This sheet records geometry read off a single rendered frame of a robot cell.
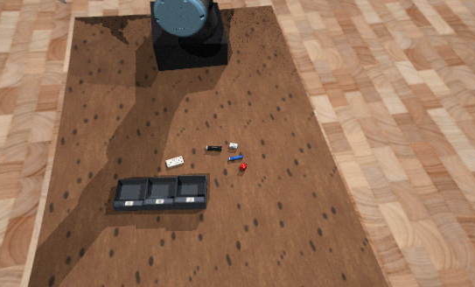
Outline black rack of three bins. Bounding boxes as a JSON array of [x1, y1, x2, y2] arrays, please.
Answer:
[[113, 175, 206, 211]]

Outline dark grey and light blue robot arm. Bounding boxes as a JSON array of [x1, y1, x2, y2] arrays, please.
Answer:
[[154, 0, 218, 39]]

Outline white domino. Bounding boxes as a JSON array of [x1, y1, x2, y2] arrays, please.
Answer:
[[166, 157, 184, 168]]

